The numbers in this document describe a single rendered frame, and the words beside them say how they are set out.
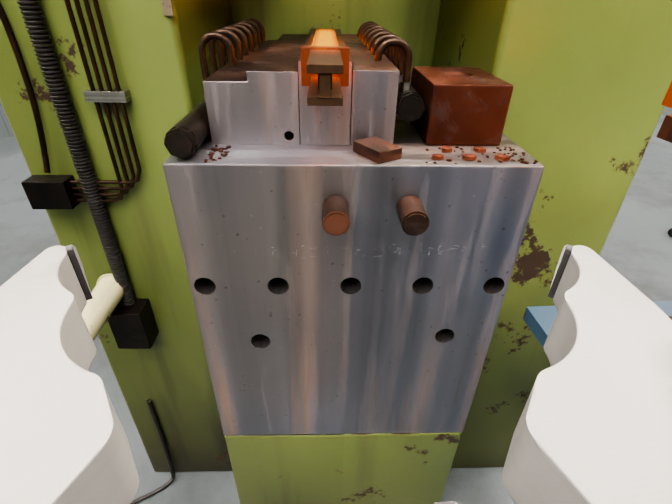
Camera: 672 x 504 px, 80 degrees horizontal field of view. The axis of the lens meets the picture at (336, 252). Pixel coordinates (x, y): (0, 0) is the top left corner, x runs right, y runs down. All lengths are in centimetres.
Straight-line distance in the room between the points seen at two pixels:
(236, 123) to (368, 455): 56
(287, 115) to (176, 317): 49
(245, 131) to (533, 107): 40
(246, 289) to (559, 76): 50
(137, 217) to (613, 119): 73
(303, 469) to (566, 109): 70
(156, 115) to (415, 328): 46
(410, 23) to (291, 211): 60
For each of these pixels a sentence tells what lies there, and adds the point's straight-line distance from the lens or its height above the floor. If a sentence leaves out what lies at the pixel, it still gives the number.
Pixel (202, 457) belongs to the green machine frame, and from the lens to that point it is 118.
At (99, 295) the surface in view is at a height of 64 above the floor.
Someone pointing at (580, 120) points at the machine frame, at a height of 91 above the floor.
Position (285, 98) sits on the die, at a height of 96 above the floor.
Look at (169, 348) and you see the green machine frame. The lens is 89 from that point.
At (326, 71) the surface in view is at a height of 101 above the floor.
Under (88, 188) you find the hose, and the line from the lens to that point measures 70.
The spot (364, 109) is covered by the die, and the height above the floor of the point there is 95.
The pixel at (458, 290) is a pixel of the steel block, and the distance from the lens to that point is 51.
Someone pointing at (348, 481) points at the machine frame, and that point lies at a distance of 82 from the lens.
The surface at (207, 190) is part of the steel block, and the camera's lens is 43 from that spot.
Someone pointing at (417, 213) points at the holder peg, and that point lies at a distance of 39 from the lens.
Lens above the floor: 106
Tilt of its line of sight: 33 degrees down
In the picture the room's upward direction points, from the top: 1 degrees clockwise
